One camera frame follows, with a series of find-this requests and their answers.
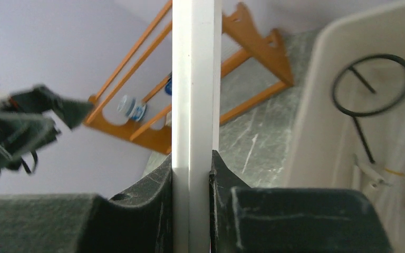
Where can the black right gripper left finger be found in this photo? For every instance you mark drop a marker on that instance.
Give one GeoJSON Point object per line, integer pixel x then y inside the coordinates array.
{"type": "Point", "coordinates": [138, 219]}

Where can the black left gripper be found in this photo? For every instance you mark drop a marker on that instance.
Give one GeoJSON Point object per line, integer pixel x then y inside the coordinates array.
{"type": "Point", "coordinates": [24, 128]}

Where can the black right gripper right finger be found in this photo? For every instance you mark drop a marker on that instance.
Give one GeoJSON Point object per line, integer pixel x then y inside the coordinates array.
{"type": "Point", "coordinates": [248, 219]}

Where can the white clay triangle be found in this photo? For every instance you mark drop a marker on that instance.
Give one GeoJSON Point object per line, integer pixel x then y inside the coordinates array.
{"type": "Point", "coordinates": [362, 168]}

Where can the white bin lid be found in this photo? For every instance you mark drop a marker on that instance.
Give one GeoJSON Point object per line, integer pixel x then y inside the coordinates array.
{"type": "Point", "coordinates": [196, 50]}

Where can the black metal ring tripod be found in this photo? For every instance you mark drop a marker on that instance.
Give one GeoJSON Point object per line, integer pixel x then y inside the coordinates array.
{"type": "Point", "coordinates": [355, 115]}

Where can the blue white tape roll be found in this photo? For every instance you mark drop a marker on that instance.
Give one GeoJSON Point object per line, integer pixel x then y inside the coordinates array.
{"type": "Point", "coordinates": [132, 108]}

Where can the beige plastic bin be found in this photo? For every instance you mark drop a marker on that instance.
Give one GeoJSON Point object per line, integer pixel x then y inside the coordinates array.
{"type": "Point", "coordinates": [324, 139]}

